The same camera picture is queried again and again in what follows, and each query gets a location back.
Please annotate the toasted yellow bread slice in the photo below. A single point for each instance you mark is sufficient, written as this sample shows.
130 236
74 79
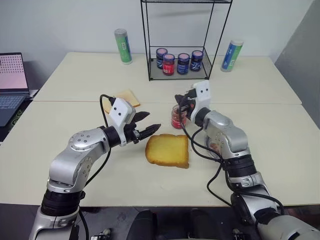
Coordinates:
167 151

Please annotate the black green desk mat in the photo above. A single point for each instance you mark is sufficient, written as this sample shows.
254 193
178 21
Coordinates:
16 117

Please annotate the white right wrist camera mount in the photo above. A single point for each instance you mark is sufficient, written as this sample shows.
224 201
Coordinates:
203 95

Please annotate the blue green cylindrical can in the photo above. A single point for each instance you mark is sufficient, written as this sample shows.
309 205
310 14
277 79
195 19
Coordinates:
231 56

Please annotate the grey laptop pink screen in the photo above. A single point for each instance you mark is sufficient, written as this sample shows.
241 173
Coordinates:
11 82

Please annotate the dark rounded shape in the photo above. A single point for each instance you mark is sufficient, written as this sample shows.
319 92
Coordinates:
143 225

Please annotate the blue jam jar pink lid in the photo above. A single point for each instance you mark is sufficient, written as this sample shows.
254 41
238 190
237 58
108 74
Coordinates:
183 65
196 62
160 58

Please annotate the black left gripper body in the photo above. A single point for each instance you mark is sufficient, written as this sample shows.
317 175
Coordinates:
131 133

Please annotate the pale bread slice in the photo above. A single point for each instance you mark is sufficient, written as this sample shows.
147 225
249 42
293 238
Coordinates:
128 96

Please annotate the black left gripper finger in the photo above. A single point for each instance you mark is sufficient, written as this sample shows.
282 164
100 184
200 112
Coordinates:
142 116
150 130

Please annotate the red jam jar pink lid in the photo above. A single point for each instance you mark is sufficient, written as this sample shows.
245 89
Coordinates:
168 66

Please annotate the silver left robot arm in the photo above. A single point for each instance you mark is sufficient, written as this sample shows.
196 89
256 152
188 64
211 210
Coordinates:
75 160

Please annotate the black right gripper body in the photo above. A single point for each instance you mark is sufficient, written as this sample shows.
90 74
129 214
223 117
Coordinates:
190 102

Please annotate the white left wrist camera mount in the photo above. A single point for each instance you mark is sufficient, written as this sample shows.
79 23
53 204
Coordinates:
120 110

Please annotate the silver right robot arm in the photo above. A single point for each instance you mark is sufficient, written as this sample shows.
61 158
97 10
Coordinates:
232 140

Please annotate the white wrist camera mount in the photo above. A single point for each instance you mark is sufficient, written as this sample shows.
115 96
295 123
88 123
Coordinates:
120 110
203 95

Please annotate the open red jam jar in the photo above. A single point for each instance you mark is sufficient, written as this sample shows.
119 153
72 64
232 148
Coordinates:
176 121

